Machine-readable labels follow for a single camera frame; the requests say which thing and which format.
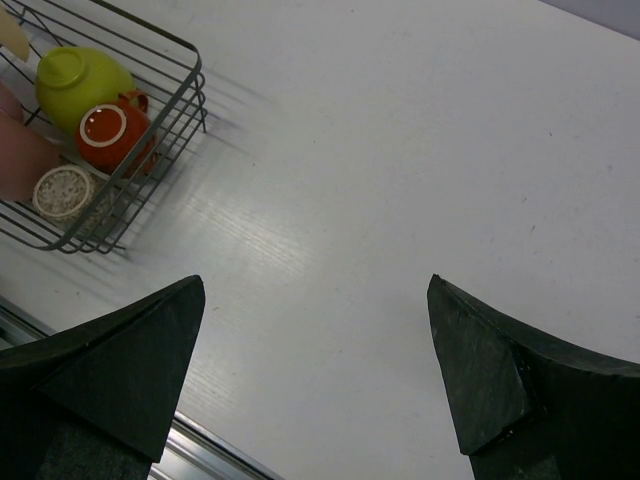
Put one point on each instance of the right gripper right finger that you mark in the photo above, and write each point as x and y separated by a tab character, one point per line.
526	404

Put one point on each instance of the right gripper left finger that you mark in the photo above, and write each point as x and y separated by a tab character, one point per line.
97	401

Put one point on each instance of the small speckled grey cup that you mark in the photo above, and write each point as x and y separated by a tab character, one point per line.
65	193

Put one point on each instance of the pink cup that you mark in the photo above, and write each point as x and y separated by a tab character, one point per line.
26	156

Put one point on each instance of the orange mug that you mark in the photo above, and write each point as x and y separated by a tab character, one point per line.
108	132

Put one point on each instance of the green bowl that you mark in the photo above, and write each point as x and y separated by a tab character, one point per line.
72	80

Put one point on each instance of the yellow plate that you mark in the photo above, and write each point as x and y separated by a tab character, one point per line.
13	37

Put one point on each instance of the metal wire dish rack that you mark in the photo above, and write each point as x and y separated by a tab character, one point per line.
164	66

